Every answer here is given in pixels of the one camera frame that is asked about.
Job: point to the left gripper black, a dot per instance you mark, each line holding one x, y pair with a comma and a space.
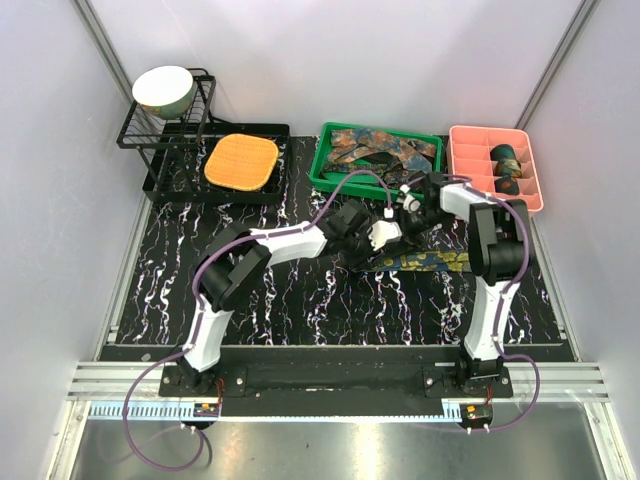
365, 259

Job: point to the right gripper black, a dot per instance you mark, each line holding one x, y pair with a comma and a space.
408, 236

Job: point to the blue yellow floral tie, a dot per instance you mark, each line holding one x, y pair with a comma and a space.
456, 261

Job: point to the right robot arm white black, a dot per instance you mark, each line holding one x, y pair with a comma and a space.
499, 254

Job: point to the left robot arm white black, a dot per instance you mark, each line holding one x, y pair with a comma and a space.
230, 269

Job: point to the green plastic bin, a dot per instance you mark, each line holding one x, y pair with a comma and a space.
363, 184

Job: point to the dark patterned tie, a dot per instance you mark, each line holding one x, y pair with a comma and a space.
405, 177

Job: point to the orange teal patterned tie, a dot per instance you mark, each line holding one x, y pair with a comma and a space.
353, 144

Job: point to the pink divided organizer box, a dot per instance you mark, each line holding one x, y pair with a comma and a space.
470, 154

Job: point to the rolled black orange tie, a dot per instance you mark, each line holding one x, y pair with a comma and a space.
506, 185

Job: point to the rolled dark green tie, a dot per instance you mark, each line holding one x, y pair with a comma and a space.
502, 153

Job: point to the orange woven square mat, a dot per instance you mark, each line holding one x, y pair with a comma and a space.
241, 162

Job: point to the white green ceramic bowl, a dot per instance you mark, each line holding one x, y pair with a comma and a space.
166, 92

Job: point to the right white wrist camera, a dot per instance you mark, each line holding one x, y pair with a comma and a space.
409, 202

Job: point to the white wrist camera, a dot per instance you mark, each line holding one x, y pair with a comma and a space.
383, 232
409, 202

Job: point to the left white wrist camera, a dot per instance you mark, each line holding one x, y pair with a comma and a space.
383, 232

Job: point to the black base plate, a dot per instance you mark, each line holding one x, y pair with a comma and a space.
404, 384

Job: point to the black wire dish rack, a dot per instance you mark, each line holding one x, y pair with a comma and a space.
175, 151

